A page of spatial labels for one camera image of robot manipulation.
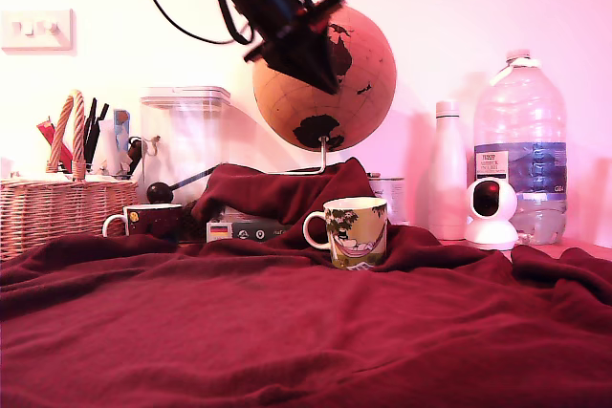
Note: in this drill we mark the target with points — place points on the cork globe on metal stand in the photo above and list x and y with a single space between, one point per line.
344 112

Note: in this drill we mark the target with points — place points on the clear container with white lid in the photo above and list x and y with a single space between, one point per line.
191 140

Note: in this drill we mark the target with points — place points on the tin can with script label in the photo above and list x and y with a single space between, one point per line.
392 198

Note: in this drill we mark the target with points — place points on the pale grey box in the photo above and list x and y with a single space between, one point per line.
239 216

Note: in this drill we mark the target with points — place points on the white insulated bottle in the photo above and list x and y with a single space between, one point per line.
447 178

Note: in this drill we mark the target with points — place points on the blue and white packet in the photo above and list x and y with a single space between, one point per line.
122 128

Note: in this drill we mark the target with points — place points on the box with German flag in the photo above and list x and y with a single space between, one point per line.
220 232

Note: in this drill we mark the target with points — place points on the black knob with rod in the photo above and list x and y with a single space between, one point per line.
160 193

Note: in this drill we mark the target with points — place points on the large clear water bottle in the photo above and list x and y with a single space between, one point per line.
521 116

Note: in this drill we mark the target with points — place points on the red packet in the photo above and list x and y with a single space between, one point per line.
47 133

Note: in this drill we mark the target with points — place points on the dark red blanket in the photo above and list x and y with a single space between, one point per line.
287 331

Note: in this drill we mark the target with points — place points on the white wall switch plate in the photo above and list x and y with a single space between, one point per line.
36 40

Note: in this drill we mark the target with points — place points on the small white round camera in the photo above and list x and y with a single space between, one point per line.
492 231

